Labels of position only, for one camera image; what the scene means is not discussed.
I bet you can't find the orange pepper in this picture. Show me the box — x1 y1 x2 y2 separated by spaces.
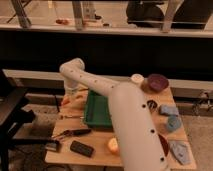
61 96 70 106

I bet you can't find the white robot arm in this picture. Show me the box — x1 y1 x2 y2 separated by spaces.
59 58 171 171

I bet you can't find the white cup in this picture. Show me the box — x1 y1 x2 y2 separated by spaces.
131 73 144 86

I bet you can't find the metal cup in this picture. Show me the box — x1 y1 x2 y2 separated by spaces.
147 100 158 112

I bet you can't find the blue round cup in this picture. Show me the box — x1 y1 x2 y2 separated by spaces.
166 116 182 132

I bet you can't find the metal fork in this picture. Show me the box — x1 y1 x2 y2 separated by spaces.
59 115 84 120

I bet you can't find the green plastic tray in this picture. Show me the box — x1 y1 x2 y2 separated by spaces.
83 90 112 128

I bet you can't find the black rectangular remote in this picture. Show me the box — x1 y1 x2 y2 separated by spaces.
70 141 94 157

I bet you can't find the small black silver box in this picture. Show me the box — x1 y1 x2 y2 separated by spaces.
45 140 60 152

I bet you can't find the black chair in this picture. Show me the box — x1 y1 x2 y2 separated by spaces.
0 70 35 171

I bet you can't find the yellow apple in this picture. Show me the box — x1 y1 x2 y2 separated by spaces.
107 138 119 155

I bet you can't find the purple bowl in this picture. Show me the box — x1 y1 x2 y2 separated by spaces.
147 74 169 92

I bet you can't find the blue sponge block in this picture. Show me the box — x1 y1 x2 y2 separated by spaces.
159 105 179 116

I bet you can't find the red bowl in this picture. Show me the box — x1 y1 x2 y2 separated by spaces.
158 134 169 156

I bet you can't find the grey blue cloth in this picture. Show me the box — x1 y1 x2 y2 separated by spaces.
169 140 191 165

